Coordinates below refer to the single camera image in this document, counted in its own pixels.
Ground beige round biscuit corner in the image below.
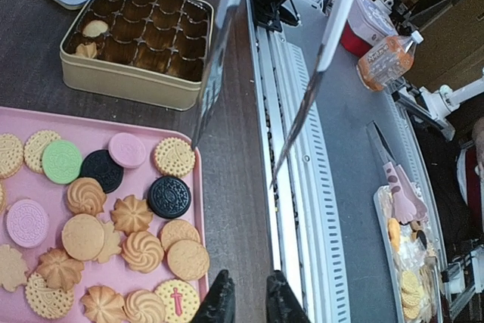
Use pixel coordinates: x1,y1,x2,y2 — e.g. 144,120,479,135
153,137,196,179

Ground black sandwich cookie upper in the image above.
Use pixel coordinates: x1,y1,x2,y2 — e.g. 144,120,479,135
79,149,124,194

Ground pink sandwich cookie lower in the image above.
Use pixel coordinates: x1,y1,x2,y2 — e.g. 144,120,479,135
108,132,147,169

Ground beige round biscuit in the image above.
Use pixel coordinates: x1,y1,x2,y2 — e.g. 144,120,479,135
0,133,23,179
23,129,61,174

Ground metal serving tongs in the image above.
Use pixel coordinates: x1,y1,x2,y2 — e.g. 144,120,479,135
191,0,368,190

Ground beige round biscuit top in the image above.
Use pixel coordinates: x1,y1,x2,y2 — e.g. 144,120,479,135
0,133,23,179

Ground black sandwich cookie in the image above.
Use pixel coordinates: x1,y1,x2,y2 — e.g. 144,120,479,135
79,149,124,194
147,175,192,219

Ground side tray with cookies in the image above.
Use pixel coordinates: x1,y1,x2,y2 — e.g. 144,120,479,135
374,185,444,322

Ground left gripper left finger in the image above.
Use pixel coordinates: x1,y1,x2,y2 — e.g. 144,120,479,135
191,269,236,323

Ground gold cookie tin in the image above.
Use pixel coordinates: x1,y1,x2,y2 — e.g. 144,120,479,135
60,0,214,111

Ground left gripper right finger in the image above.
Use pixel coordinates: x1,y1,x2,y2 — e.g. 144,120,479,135
265,270,309,323

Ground beige flower cookie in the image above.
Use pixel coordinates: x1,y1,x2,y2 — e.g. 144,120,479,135
0,244,29,293

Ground green sandwich cookie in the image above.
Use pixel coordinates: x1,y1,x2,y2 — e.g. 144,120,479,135
42,139,82,185

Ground plain round brown cookie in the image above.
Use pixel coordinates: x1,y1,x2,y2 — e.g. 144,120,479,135
61,213,104,261

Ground pink plastic tray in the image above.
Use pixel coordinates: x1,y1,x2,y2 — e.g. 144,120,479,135
0,106,210,323

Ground swirl butter cookie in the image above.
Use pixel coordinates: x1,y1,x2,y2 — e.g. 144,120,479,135
82,20,109,38

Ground biscuit with pink stick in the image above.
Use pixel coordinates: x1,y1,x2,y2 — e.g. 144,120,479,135
154,279,200,323

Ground pink sandwich cookie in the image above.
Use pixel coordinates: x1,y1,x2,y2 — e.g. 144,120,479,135
6,199,49,248
108,132,147,169

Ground brown leaf cookie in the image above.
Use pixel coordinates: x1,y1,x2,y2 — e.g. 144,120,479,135
75,42,98,59

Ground pink sandwich cookie upper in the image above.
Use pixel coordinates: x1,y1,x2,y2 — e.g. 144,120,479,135
6,199,49,248

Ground orange drink bottle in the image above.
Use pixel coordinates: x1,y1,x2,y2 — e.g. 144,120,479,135
356,30,424,92

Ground black sandwich cookie lower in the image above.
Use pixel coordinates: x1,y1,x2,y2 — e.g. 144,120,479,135
147,175,192,219

